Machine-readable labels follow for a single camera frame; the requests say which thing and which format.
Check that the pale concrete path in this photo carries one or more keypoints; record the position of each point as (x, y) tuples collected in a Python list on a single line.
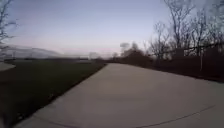
[(130, 96)]

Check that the dark fence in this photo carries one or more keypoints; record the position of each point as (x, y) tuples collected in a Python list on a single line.
[(186, 65)]

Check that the dark grass field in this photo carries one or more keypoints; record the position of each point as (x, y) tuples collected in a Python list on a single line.
[(36, 80)]

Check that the row of bare trees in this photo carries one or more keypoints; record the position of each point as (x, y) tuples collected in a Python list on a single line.
[(186, 36)]

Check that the pale hill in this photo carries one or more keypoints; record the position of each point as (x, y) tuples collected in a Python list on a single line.
[(33, 53)]

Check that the bare tree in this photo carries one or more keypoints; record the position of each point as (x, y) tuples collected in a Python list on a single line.
[(3, 23)]

